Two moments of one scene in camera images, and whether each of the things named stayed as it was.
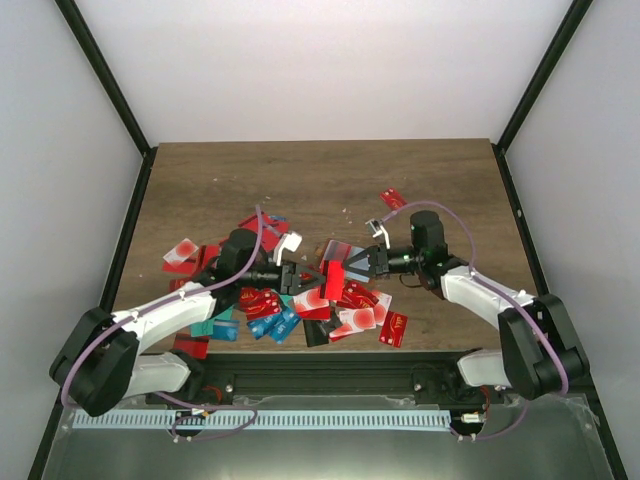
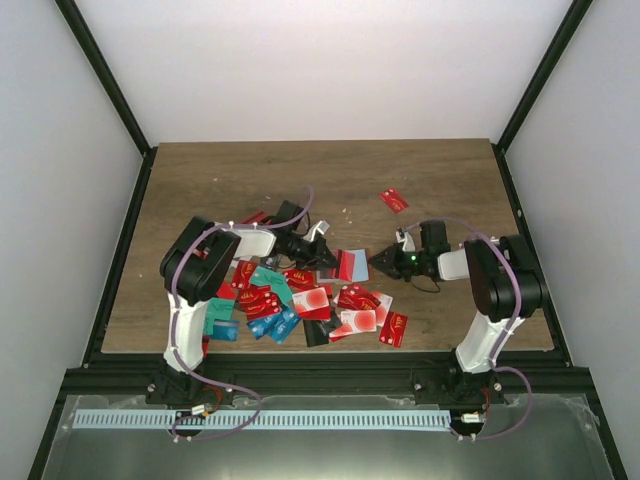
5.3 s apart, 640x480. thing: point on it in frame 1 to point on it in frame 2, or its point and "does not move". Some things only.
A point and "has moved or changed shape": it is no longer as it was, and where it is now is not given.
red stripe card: (332, 280) has moved or changed shape
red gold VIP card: (259, 302) does not move
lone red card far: (393, 199) does not move
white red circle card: (353, 321) does not move
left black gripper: (290, 281) to (319, 252)
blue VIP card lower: (278, 326) does not move
